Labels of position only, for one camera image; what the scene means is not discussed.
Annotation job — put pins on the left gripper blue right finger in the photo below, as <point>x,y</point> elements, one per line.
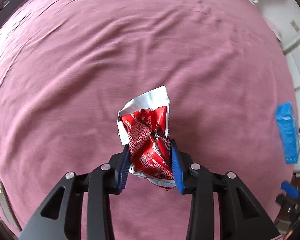
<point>241,216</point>

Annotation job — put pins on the red snack wrapper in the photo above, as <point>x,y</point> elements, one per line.
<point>143,126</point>

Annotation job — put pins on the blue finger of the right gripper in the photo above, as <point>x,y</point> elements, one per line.
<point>288,131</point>
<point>289,189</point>

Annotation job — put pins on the pink bed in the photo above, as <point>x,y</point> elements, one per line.
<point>68,66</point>

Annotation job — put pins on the white phone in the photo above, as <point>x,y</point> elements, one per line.
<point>7,209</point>

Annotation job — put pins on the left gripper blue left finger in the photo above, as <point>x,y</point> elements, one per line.
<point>59,215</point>

